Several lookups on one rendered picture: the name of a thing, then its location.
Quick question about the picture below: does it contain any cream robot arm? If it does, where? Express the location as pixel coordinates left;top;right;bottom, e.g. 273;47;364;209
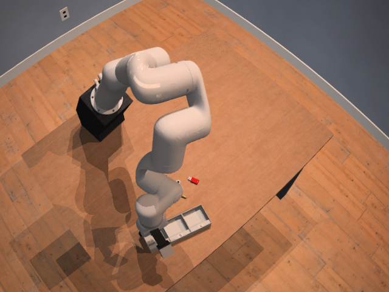
91;47;212;259

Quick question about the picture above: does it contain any red usb stick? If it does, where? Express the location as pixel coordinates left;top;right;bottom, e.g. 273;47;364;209
188;177;199;184

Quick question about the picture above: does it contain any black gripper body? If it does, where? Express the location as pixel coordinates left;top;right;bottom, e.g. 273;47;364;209
136;214;168;237

